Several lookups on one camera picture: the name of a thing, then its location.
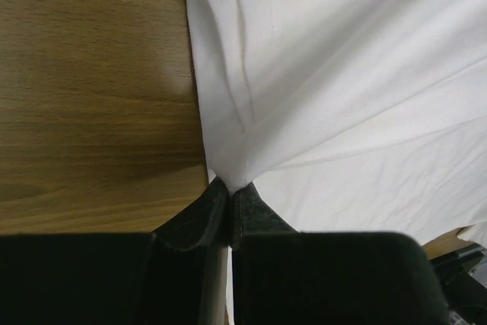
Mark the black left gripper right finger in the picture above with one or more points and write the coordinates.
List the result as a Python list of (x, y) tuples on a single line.
[(251, 215)]

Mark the white t shirt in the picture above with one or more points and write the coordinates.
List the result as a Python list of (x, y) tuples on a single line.
[(348, 115)]

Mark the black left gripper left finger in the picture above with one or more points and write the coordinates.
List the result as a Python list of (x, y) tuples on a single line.
[(199, 223)]

